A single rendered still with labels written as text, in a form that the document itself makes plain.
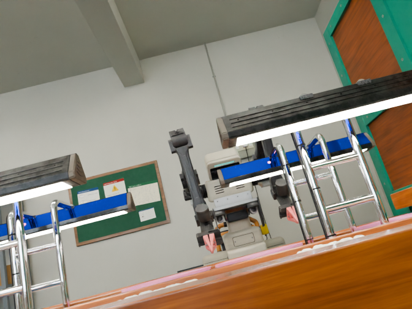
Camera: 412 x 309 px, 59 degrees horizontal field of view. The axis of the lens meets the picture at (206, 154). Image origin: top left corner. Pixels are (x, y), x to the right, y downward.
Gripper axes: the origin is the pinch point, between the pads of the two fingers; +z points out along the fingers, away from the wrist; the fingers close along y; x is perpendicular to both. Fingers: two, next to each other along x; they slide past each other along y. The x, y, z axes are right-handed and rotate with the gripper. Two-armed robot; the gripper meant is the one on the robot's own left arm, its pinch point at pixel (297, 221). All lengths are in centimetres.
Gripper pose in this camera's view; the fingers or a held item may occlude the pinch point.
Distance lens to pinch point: 163.4
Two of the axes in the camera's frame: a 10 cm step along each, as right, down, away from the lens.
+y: 9.7, -2.4, 0.4
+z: 1.5, 4.4, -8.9
